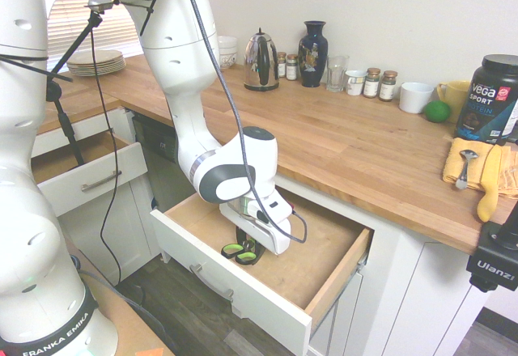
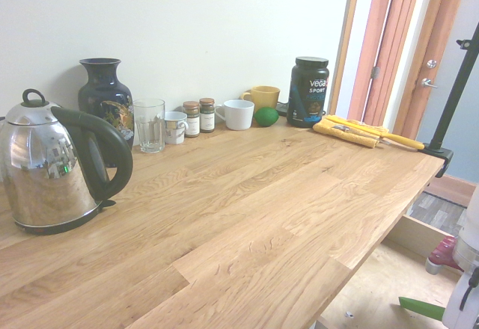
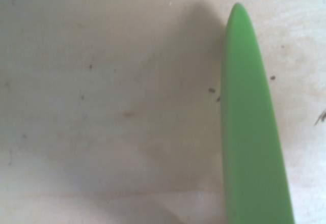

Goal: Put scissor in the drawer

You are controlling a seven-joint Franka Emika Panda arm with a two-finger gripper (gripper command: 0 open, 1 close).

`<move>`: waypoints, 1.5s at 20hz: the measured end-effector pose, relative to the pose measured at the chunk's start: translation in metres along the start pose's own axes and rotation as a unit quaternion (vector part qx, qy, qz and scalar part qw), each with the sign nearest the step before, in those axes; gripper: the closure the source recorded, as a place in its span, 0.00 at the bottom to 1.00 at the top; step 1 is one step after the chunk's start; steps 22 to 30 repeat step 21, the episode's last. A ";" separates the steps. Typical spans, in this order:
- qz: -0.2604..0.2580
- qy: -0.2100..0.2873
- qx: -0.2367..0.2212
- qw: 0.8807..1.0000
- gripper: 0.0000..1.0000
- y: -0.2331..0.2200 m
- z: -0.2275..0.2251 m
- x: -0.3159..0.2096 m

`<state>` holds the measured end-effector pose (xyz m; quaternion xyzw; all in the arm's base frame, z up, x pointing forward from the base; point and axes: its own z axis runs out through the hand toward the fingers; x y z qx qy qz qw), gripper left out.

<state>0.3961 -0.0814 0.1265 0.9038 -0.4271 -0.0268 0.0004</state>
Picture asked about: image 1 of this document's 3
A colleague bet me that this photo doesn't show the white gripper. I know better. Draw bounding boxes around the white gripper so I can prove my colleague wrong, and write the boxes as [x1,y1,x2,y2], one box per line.
[219,196,295,261]

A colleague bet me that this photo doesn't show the green and black scissors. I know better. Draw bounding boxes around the green and black scissors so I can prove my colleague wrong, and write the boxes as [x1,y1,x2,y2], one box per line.
[220,230,268,267]

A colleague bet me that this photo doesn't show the open wooden drawer white front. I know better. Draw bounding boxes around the open wooden drawer white front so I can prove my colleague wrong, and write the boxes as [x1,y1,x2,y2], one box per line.
[150,185,376,355]

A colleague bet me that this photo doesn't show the white base cabinet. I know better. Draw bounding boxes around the white base cabinet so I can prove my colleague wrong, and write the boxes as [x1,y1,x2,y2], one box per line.
[274,173,518,356]
[30,107,163,285]

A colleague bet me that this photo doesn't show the black dishwasher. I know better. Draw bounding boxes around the black dishwasher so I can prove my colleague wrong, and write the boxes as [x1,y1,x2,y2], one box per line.
[131,111,202,214]

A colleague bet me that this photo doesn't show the stainless steel electric kettle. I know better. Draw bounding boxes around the stainless steel electric kettle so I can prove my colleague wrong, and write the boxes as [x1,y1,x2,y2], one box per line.
[243,27,281,92]

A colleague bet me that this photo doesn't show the white patterned bowl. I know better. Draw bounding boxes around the white patterned bowl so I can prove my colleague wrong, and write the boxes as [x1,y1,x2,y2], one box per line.
[219,50,238,70]

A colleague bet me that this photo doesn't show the dark blue floral vase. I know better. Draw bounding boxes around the dark blue floral vase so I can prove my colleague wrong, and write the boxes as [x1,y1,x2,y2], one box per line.
[298,20,329,89]

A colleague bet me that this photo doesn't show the clear glass tumbler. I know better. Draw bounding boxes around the clear glass tumbler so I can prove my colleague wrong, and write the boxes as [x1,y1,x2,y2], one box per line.
[325,54,350,93]

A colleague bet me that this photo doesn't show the small white patterned mug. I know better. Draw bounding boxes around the small white patterned mug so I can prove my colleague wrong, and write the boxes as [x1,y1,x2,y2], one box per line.
[344,69,368,97]

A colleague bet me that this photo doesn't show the spice jar brown lid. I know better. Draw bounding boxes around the spice jar brown lid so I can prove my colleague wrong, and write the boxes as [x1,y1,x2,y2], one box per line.
[378,70,399,103]
[363,67,382,99]

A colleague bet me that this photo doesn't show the black tripod stand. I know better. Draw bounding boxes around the black tripod stand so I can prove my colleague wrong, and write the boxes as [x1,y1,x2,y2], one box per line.
[40,10,105,167]

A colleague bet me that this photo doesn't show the yellow cloth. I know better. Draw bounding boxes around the yellow cloth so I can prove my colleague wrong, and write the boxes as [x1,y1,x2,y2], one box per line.
[441,137,518,200]

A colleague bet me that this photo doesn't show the plain white cup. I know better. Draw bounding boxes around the plain white cup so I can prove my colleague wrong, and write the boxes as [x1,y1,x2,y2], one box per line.
[398,82,435,115]

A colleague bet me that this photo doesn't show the metal spoon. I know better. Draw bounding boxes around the metal spoon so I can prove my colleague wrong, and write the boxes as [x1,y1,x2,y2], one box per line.
[455,149,481,190]

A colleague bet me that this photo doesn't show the green lime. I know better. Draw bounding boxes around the green lime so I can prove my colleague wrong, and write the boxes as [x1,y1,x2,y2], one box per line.
[422,100,452,124]

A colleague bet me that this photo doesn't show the stack of beige plates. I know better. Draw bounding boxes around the stack of beige plates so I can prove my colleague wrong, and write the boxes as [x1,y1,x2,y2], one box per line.
[66,49,127,78]

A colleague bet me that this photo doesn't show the yellow mug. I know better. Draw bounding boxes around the yellow mug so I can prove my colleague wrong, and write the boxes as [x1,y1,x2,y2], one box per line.
[436,80,473,125]

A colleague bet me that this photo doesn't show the white window blinds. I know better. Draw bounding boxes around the white window blinds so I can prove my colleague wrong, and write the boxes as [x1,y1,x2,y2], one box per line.
[46,0,145,60]

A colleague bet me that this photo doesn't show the black Vega protein tub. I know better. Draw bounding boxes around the black Vega protein tub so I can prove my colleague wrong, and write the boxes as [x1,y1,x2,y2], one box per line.
[452,53,518,146]

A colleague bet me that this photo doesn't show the silver drawer bar handle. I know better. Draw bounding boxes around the silver drawer bar handle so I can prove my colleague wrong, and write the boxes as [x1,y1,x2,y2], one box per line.
[189,264,236,301]
[80,171,122,193]

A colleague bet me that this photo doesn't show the dark braided robot cable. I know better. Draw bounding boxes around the dark braided robot cable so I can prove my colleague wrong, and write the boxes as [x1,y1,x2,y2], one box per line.
[176,0,308,244]

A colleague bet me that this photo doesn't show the thick gray cable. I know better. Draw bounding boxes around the thick gray cable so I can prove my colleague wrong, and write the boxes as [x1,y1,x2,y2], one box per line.
[68,254,179,356]

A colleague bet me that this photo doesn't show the open drawer with bar handle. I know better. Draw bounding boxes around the open drawer with bar handle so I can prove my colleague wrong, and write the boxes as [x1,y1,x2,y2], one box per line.
[30,129,149,218]

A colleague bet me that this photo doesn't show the thin black camera cable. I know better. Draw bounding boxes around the thin black camera cable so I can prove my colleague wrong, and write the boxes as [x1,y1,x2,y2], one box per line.
[89,23,125,286]

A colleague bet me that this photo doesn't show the black clamp camera stand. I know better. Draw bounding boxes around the black clamp camera stand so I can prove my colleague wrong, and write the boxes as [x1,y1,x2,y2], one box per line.
[465,206,518,292]

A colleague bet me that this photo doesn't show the yellow handled utensil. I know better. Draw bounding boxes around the yellow handled utensil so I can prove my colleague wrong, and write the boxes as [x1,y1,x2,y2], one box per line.
[476,144,503,223]

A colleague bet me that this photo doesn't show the camera on tripod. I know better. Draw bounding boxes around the camera on tripod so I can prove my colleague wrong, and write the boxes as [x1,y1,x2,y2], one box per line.
[83,0,121,11]

